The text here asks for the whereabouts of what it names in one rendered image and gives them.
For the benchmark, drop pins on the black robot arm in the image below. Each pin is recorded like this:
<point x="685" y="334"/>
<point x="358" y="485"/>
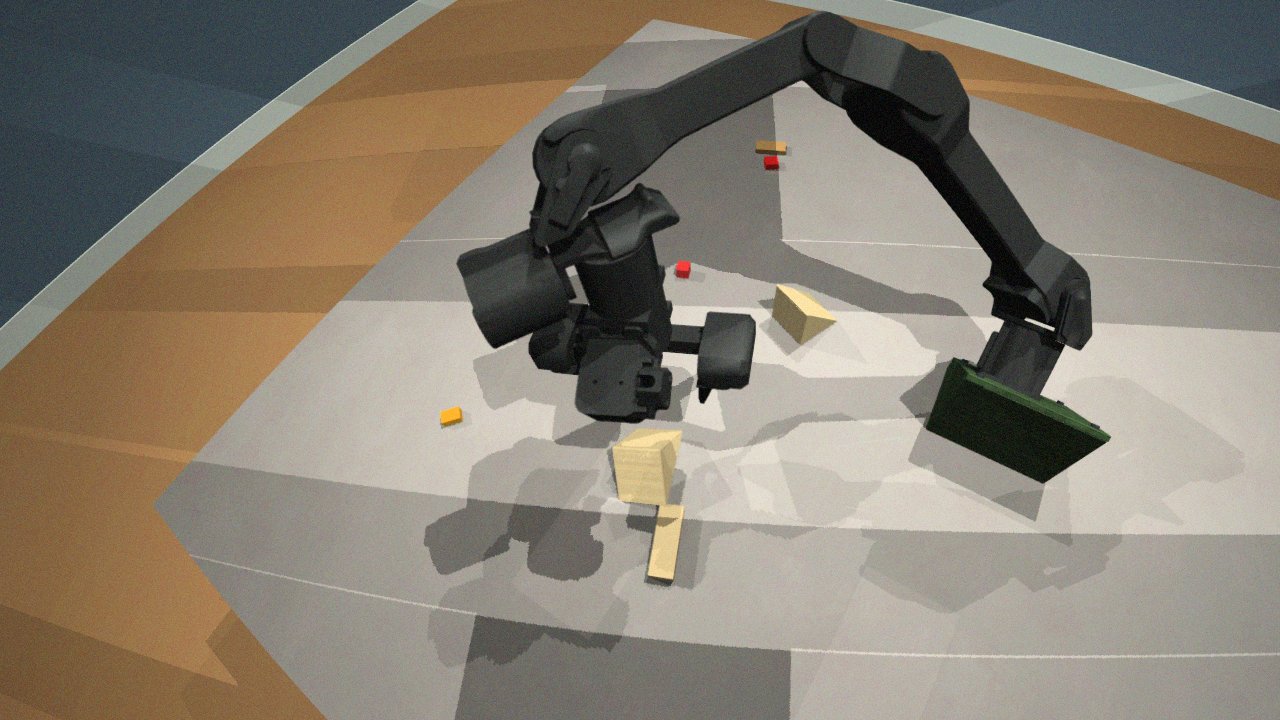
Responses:
<point x="910" y="102"/>

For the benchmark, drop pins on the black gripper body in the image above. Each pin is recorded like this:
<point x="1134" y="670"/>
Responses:
<point x="724" y="345"/>

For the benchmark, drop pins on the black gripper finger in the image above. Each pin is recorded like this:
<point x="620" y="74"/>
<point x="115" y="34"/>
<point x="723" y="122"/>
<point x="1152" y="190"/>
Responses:
<point x="704" y="391"/>
<point x="573" y="370"/>

